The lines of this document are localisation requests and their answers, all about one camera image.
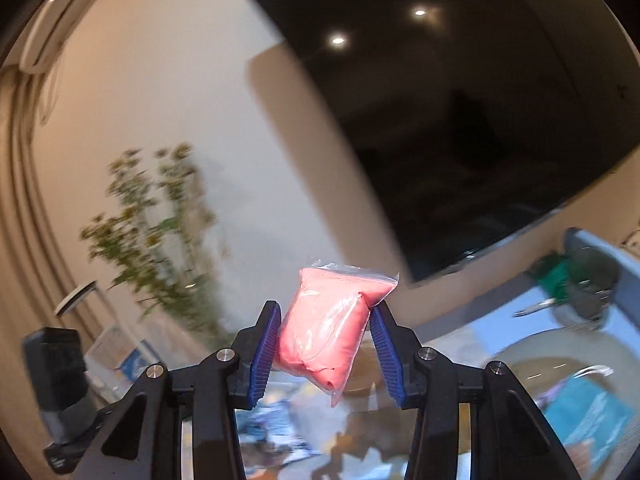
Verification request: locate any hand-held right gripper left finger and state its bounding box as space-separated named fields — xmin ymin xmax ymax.
xmin=70 ymin=300 xmax=283 ymax=480

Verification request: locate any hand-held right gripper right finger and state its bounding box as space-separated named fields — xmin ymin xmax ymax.
xmin=369 ymin=302 xmax=583 ymax=480

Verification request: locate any pink clay bag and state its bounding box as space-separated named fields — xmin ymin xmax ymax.
xmin=275 ymin=257 xmax=401 ymax=408

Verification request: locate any blue face mask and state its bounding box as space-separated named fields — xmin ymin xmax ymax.
xmin=542 ymin=375 xmax=636 ymax=456

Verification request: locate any white desk lamp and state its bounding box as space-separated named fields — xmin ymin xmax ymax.
xmin=54 ymin=281 xmax=108 ymax=321

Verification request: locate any printed tablecloth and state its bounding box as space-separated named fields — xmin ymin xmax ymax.
xmin=240 ymin=280 xmax=640 ymax=480

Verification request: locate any green plant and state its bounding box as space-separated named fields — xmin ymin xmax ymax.
xmin=80 ymin=142 xmax=231 ymax=341

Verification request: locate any round beige tray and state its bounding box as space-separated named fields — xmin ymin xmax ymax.
xmin=482 ymin=327 xmax=640 ymax=480

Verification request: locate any black television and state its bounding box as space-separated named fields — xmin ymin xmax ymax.
xmin=230 ymin=0 xmax=636 ymax=288

